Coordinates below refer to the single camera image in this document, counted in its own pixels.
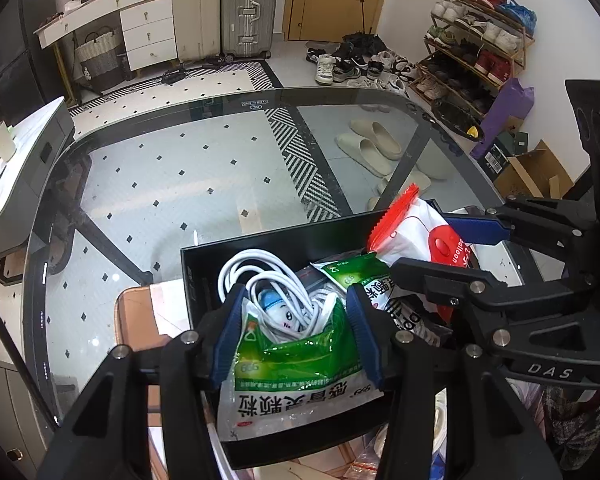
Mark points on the silver suitcase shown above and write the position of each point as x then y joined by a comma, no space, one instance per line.
250,10

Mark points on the white dresser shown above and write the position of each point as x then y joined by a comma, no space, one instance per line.
147,30

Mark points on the wicker basket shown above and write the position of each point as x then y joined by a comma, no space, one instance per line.
99,60

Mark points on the black mesh basket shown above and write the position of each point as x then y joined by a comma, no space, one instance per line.
455,117

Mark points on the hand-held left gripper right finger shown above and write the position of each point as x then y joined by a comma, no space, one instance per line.
366,332

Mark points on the dark green shoebox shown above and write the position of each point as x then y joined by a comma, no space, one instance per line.
502,152

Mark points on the purple bag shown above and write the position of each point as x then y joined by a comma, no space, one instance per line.
507,105

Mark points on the shoe rack with shoes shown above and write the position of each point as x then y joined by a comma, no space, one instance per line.
490,35

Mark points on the white and blue plush toy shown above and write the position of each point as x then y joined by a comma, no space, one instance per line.
285,316

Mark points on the green medicine packet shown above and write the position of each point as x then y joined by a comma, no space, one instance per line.
350,272
300,360

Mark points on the pale slipper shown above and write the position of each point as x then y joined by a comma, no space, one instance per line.
435,167
415,182

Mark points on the pile of shoes on floor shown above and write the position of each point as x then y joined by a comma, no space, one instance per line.
360,67

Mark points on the floral patterned cloth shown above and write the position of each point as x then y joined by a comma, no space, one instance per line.
580,430

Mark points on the red and white balloon packet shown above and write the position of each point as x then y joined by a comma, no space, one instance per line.
415,230

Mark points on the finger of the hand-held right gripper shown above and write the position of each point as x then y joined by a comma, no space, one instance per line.
530,300
475,229

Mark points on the black white striped rug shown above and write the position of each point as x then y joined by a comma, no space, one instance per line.
240,75

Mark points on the cardboard box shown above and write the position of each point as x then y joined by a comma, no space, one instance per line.
532,172

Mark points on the black refrigerator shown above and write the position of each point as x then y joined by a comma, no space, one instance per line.
5,60

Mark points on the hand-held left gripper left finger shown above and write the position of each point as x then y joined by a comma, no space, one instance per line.
225,342

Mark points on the beige suitcase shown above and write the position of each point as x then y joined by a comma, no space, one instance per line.
197,10

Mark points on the small black floor device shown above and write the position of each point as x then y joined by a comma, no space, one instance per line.
172,76

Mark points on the pale white container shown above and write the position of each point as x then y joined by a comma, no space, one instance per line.
4,141

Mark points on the black storage box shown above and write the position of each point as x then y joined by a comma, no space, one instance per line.
280,245

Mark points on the black umbrella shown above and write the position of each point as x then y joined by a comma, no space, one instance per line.
362,42

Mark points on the grey cabinet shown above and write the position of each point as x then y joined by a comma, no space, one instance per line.
30,160

